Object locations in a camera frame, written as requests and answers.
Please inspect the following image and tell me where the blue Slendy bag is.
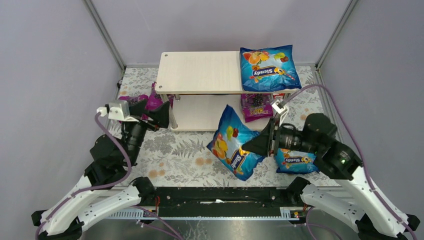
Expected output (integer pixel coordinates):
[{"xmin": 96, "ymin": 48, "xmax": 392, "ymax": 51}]
[
  {"xmin": 239, "ymin": 44, "xmax": 302, "ymax": 93},
  {"xmin": 207, "ymin": 105, "xmax": 265, "ymax": 181},
  {"xmin": 274, "ymin": 148, "xmax": 319, "ymax": 175}
]

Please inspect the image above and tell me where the purple candy bag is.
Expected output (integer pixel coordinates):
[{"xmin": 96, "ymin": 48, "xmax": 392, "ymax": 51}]
[
  {"xmin": 240, "ymin": 93, "xmax": 274, "ymax": 123},
  {"xmin": 146, "ymin": 82, "xmax": 164, "ymax": 111},
  {"xmin": 115, "ymin": 94, "xmax": 149, "ymax": 124}
]

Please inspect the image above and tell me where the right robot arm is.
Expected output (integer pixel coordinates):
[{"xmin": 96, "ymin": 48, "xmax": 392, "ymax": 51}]
[{"xmin": 242, "ymin": 113, "xmax": 420, "ymax": 240}]

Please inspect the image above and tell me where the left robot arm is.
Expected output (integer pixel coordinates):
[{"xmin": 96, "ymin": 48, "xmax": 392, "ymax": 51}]
[{"xmin": 31, "ymin": 99, "xmax": 171, "ymax": 240}]

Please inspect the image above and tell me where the red white packet behind shelf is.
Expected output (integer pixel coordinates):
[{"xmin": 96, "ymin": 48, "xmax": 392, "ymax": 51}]
[{"xmin": 273, "ymin": 93, "xmax": 286, "ymax": 100}]

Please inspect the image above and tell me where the white wooden two-tier shelf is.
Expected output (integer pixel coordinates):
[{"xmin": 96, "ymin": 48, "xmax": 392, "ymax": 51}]
[{"xmin": 155, "ymin": 51, "xmax": 299, "ymax": 131}]

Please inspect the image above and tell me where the floral patterned table mat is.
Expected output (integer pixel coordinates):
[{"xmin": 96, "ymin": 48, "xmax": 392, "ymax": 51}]
[{"xmin": 118, "ymin": 65, "xmax": 339, "ymax": 187}]

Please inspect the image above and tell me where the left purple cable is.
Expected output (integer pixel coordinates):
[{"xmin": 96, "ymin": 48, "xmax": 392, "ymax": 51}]
[{"xmin": 34, "ymin": 112, "xmax": 185, "ymax": 240}]

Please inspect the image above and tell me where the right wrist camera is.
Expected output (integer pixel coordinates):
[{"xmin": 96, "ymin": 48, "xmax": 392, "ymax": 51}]
[{"xmin": 271, "ymin": 97, "xmax": 289, "ymax": 126}]

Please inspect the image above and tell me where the slotted cable duct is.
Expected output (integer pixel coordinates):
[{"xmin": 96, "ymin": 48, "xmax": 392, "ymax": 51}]
[{"xmin": 105, "ymin": 207, "xmax": 301, "ymax": 220}]

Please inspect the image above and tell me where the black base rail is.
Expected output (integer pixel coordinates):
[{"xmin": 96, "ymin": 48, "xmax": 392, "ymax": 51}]
[{"xmin": 138, "ymin": 187, "xmax": 306, "ymax": 208}]

